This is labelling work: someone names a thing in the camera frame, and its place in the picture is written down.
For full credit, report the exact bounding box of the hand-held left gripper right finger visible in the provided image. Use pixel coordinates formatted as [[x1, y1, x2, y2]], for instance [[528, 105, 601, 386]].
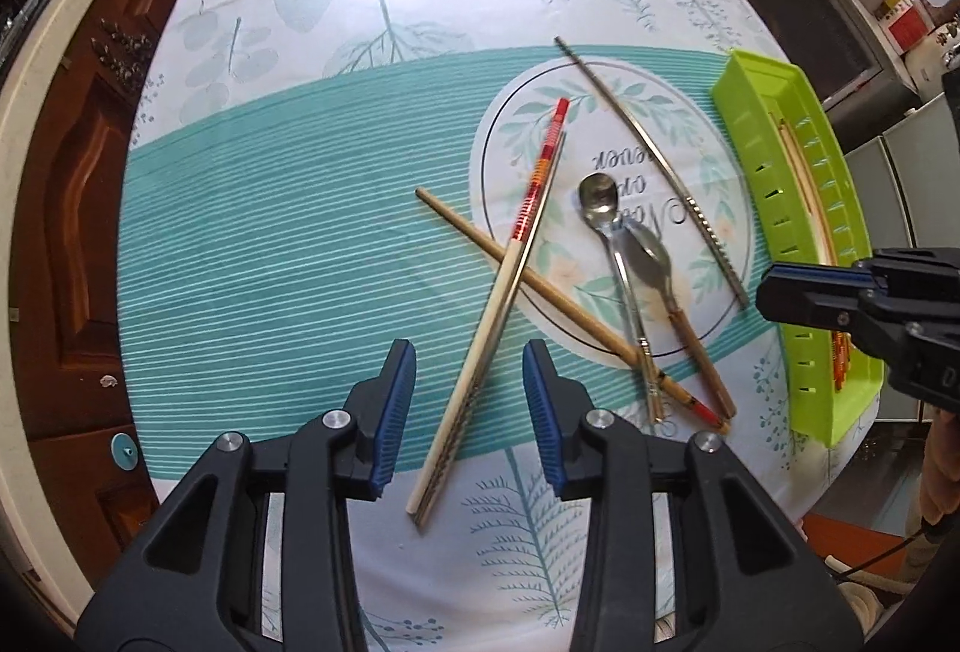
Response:
[[521, 337, 867, 652]]

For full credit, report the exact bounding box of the steel spoon wooden handle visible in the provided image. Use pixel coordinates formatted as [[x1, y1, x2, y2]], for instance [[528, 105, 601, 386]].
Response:
[[619, 221, 740, 419]]

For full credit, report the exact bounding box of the small round steel spoon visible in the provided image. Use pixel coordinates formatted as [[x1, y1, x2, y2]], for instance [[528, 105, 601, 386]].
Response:
[[577, 172, 672, 428]]

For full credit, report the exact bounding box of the cream chopstick red patterned end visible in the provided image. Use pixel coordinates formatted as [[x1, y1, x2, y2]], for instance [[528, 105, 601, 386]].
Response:
[[405, 99, 571, 516]]

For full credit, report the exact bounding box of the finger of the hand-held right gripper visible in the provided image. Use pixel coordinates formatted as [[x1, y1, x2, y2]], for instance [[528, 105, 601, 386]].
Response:
[[771, 253, 902, 286], [754, 272, 884, 333]]

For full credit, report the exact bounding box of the leaf print tablecloth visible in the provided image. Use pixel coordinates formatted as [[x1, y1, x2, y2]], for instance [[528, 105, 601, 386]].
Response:
[[120, 0, 886, 652]]

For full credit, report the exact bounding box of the red box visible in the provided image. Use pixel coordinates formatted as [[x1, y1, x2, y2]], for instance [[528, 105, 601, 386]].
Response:
[[885, 0, 935, 53]]

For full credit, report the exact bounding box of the black cable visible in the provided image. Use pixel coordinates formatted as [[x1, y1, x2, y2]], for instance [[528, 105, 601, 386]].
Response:
[[825, 517, 960, 582]]

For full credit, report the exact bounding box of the grey cabinet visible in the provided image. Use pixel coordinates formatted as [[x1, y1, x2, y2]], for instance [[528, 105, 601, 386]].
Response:
[[840, 93, 960, 293]]

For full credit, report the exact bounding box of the stainless steel chopstick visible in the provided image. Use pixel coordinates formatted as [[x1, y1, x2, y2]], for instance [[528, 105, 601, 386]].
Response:
[[553, 37, 751, 312], [414, 131, 565, 533]]

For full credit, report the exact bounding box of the person's right hand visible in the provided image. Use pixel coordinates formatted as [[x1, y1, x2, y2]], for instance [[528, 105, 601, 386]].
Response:
[[919, 416, 960, 537]]

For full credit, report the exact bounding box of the golden chopstick black band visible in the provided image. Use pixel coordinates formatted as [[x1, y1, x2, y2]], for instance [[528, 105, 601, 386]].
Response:
[[784, 116, 854, 394]]

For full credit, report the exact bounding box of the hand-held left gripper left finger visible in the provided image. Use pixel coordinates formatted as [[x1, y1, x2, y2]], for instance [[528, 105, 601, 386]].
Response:
[[75, 337, 419, 652]]

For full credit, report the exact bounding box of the brown chopstick red tip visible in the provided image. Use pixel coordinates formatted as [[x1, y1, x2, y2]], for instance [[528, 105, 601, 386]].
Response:
[[415, 187, 734, 437]]

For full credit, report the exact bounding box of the green plastic utensil tray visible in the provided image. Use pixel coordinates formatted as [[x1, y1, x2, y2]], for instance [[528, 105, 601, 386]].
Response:
[[711, 50, 884, 449]]

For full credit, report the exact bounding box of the blue round plastic cap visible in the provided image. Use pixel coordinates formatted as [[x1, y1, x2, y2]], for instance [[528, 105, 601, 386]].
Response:
[[109, 431, 142, 471]]

